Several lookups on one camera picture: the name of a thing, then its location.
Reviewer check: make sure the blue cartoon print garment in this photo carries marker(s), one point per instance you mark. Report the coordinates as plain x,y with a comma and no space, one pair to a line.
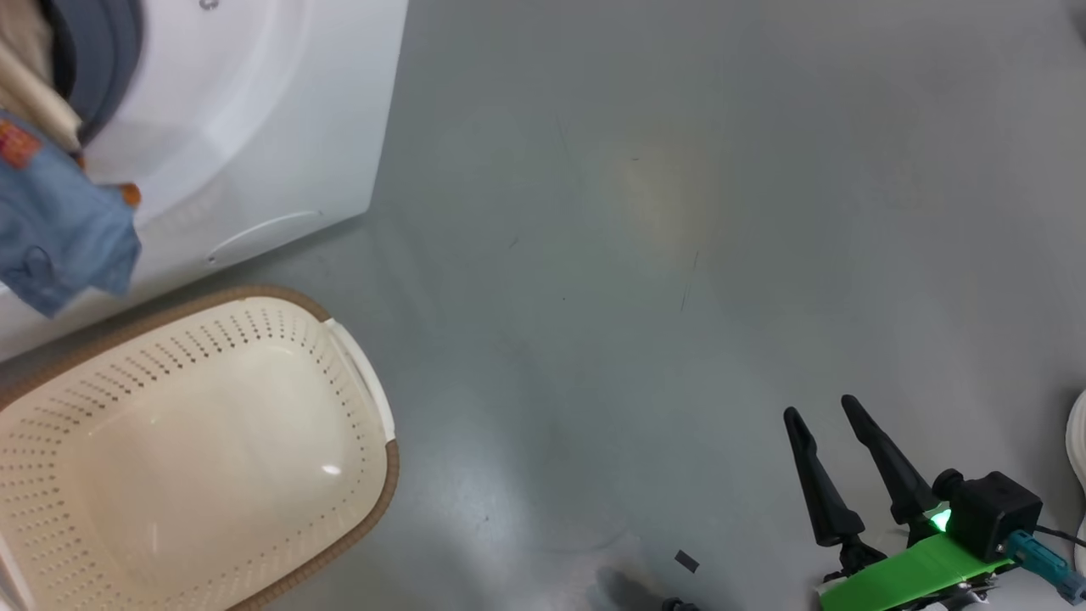
59,229

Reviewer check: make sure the white washing machine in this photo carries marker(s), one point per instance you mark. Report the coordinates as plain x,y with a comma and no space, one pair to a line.
297,102

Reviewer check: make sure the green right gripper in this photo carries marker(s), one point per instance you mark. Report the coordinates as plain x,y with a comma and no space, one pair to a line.
916,573

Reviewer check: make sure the small dark floor scrap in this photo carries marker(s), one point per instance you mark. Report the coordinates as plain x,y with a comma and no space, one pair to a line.
686,561

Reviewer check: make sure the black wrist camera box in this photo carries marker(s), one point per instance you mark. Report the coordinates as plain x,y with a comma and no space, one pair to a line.
993,509

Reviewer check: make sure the cream perforated laundry basket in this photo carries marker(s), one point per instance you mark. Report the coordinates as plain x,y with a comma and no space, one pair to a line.
195,458

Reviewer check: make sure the round white filter cover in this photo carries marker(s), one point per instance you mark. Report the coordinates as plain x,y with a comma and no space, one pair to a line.
263,242

